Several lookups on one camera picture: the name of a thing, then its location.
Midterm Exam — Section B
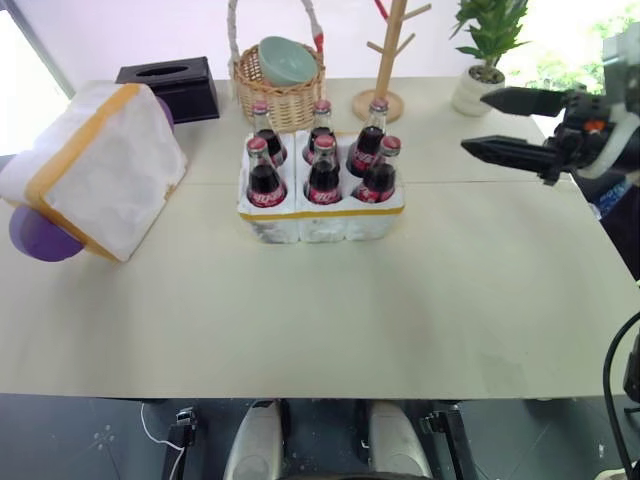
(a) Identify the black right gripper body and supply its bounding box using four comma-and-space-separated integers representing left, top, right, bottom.
544, 86, 627, 174

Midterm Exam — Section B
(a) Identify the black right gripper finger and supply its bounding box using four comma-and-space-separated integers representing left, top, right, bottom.
480, 86, 572, 118
460, 135, 565, 188

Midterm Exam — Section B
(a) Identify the glass cola bottle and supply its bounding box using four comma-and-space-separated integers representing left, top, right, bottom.
302, 98, 336, 164
244, 136, 290, 209
303, 134, 345, 207
249, 99, 289, 168
350, 135, 403, 204
346, 97, 392, 179

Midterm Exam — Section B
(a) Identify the white foam bottle crate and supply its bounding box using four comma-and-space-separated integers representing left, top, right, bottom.
236, 130, 408, 247

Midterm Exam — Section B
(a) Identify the black tissue box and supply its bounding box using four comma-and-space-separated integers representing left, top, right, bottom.
115, 56, 222, 125

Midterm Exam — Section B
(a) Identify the white taped foam box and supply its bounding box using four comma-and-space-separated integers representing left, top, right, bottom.
0, 81, 191, 264

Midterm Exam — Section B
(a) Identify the green plant in white pot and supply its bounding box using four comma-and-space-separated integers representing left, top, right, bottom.
449, 0, 532, 118

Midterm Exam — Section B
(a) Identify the wooden branch rack stand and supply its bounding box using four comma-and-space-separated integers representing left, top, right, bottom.
351, 0, 434, 125

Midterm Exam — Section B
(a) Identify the pale green bowl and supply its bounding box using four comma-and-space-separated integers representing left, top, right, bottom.
257, 35, 319, 88

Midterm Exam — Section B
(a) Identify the grey rounded robot leg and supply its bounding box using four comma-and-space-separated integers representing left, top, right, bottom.
221, 399, 284, 480
366, 399, 434, 480

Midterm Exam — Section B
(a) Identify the large purple ball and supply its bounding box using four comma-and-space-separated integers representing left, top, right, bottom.
8, 204, 84, 263

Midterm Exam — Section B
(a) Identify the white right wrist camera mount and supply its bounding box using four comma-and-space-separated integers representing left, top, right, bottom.
576, 33, 640, 181

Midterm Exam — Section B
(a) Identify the wicker basket with handle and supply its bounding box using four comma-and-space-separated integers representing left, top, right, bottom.
227, 0, 329, 134

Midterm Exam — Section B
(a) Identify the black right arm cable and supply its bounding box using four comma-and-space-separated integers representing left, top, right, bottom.
601, 309, 640, 475

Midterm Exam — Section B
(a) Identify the black table frame bracket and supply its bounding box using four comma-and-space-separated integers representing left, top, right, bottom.
418, 405, 472, 480
160, 407, 199, 480

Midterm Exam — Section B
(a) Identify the thin white cable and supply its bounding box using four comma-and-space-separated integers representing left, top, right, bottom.
139, 401, 187, 480

